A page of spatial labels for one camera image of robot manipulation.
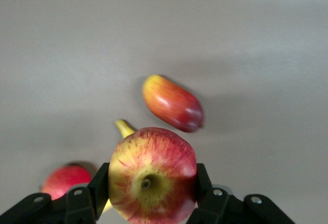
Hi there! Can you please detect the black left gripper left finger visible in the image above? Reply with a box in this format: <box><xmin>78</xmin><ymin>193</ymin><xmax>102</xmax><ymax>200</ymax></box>
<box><xmin>0</xmin><ymin>162</ymin><xmax>110</xmax><ymax>224</ymax></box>

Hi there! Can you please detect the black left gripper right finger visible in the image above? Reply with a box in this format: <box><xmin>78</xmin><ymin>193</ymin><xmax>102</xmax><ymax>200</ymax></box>
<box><xmin>186</xmin><ymin>162</ymin><xmax>295</xmax><ymax>224</ymax></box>

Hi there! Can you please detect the red yellow striped apple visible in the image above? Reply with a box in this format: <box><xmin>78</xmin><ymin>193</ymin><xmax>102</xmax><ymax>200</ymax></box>
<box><xmin>108</xmin><ymin>127</ymin><xmax>198</xmax><ymax>224</ymax></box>

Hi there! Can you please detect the yellow banana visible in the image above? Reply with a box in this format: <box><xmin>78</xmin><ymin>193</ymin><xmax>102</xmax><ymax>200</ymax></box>
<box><xmin>101</xmin><ymin>119</ymin><xmax>136</xmax><ymax>214</ymax></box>

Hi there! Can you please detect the red pomegranate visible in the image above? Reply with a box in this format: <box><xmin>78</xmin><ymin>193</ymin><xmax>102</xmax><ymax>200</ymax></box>
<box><xmin>40</xmin><ymin>165</ymin><xmax>92</xmax><ymax>201</ymax></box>

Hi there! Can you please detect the red yellow mango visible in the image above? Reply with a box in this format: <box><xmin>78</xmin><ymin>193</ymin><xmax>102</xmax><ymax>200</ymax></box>
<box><xmin>142</xmin><ymin>74</ymin><xmax>206</xmax><ymax>133</ymax></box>

